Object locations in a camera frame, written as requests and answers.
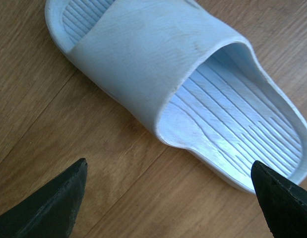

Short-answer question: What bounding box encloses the light blue slide slipper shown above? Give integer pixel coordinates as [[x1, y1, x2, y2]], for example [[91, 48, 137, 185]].
[[45, 0, 307, 192]]

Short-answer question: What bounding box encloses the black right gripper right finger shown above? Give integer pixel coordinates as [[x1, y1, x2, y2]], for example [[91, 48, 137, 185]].
[[251, 161, 307, 238]]

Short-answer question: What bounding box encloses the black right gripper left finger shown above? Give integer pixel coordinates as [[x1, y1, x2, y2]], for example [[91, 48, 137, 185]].
[[0, 158, 88, 238]]

